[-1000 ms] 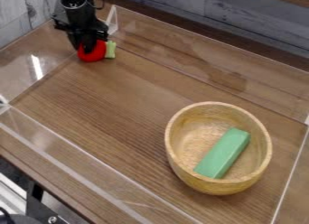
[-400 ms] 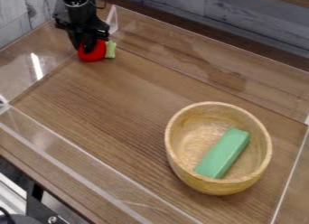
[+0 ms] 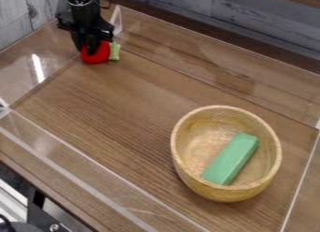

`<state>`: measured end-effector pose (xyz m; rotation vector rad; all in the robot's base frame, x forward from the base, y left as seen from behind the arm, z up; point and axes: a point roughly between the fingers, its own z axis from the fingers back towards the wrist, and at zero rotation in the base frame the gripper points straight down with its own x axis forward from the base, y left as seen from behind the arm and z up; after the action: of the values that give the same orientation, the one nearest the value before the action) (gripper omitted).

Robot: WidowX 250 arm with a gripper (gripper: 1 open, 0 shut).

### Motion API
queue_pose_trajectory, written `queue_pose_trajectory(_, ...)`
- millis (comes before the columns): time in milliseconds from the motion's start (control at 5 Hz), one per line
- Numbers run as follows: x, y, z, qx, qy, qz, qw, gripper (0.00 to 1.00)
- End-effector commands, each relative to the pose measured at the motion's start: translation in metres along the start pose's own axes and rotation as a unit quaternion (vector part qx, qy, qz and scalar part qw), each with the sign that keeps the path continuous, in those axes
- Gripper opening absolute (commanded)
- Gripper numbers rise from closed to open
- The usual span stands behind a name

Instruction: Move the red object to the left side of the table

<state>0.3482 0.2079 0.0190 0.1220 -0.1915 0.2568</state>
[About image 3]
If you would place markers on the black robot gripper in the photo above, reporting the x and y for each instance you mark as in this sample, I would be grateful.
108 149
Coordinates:
88 26

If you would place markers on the red plush strawberry toy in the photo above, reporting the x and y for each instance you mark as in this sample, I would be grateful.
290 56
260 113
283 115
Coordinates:
108 52

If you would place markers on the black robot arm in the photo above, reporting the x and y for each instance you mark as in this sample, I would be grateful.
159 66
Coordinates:
82 3

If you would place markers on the wooden bowl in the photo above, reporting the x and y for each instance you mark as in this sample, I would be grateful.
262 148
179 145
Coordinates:
201 134

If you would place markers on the green rectangular block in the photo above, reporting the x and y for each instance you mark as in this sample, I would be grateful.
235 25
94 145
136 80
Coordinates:
231 159

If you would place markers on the clear acrylic corner bracket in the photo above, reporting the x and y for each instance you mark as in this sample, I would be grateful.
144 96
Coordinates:
117 20

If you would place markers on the clear acrylic tray enclosure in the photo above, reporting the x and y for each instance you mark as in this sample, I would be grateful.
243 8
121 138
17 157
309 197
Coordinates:
88 129

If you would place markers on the black table leg bracket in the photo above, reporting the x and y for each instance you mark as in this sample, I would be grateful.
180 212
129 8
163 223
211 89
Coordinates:
38 217

